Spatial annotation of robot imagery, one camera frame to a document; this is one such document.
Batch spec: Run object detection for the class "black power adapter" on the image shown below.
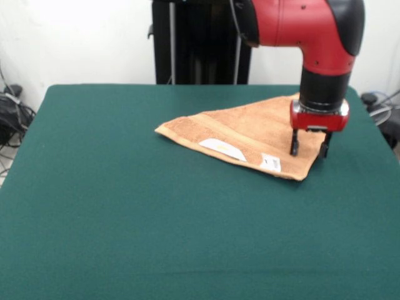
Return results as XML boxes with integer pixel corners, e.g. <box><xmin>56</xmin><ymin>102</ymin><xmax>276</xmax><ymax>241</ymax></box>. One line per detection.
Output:
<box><xmin>3</xmin><ymin>84</ymin><xmax>23</xmax><ymax>96</ymax></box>
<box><xmin>361</xmin><ymin>92</ymin><xmax>379</xmax><ymax>106</ymax></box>

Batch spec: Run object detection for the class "dark green table cloth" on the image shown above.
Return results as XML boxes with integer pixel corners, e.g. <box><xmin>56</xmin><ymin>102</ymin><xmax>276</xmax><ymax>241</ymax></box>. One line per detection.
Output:
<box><xmin>0</xmin><ymin>83</ymin><xmax>400</xmax><ymax>300</ymax></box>

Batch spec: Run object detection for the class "black cable tangle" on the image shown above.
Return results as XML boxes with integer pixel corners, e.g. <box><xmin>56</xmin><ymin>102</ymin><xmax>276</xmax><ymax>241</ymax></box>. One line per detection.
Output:
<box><xmin>370</xmin><ymin>89</ymin><xmax>400</xmax><ymax>111</ymax></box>
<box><xmin>0</xmin><ymin>62</ymin><xmax>38</xmax><ymax>176</ymax></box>

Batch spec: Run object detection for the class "tan terry towel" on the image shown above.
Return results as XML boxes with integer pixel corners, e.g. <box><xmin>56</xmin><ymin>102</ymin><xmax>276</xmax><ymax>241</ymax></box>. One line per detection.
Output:
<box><xmin>154</xmin><ymin>92</ymin><xmax>329</xmax><ymax>182</ymax></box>

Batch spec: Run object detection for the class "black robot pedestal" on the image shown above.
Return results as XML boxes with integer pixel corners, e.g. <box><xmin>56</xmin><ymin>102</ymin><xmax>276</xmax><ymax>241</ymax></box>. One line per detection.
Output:
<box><xmin>147</xmin><ymin>0</ymin><xmax>253</xmax><ymax>85</ymax></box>

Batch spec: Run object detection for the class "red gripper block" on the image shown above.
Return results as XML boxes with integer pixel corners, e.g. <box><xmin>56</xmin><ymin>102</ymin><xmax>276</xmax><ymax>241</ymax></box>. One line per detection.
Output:
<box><xmin>289</xmin><ymin>100</ymin><xmax>350</xmax><ymax>159</ymax></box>

